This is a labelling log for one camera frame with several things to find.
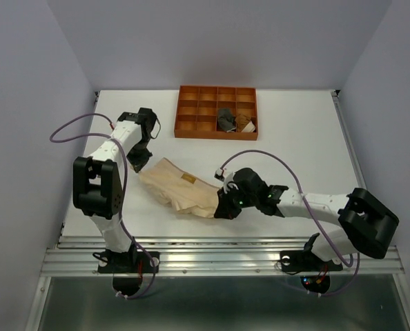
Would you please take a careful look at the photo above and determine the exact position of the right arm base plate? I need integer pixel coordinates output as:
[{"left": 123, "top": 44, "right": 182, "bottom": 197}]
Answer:
[{"left": 278, "top": 250, "right": 343, "bottom": 273}]

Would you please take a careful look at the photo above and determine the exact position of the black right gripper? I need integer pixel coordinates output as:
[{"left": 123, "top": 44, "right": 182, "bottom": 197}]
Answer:
[{"left": 213, "top": 183, "right": 257, "bottom": 220}]

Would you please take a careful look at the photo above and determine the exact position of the aluminium right side rail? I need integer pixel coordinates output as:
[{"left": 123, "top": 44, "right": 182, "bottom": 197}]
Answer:
[{"left": 331, "top": 89, "right": 385, "bottom": 242}]

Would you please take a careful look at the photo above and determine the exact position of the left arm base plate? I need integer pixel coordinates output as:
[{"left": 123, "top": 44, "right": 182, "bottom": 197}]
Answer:
[{"left": 92, "top": 248, "right": 160, "bottom": 274}]

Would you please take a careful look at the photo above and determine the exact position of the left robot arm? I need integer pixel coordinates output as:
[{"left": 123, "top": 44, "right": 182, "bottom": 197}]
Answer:
[{"left": 72, "top": 108, "right": 158, "bottom": 273}]

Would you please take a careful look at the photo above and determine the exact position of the peach underwear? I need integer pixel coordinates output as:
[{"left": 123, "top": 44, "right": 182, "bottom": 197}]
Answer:
[{"left": 139, "top": 158, "right": 219, "bottom": 219}]

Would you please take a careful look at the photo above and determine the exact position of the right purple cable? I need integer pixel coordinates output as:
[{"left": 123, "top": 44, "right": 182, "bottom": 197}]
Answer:
[{"left": 222, "top": 150, "right": 361, "bottom": 298}]

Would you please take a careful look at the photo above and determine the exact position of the aluminium rail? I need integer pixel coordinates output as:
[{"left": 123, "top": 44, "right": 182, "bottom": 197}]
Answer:
[
  {"left": 331, "top": 89, "right": 385, "bottom": 242},
  {"left": 39, "top": 236, "right": 407, "bottom": 277}
]

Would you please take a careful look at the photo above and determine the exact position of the aluminium front rail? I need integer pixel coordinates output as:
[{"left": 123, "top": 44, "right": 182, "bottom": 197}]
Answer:
[{"left": 39, "top": 236, "right": 407, "bottom": 277}]

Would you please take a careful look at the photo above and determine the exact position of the dark grey underwear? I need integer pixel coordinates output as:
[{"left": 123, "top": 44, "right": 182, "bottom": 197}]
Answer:
[{"left": 217, "top": 108, "right": 236, "bottom": 132}]

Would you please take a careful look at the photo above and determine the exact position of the orange compartment tray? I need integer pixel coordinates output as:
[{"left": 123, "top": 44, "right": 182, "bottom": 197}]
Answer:
[{"left": 174, "top": 86, "right": 259, "bottom": 141}]

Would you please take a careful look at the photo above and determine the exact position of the brown underwear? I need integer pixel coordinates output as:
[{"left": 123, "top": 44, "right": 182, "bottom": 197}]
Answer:
[{"left": 235, "top": 114, "right": 256, "bottom": 133}]

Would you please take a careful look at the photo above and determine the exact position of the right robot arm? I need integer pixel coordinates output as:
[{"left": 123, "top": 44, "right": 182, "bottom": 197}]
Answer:
[{"left": 214, "top": 168, "right": 399, "bottom": 271}]

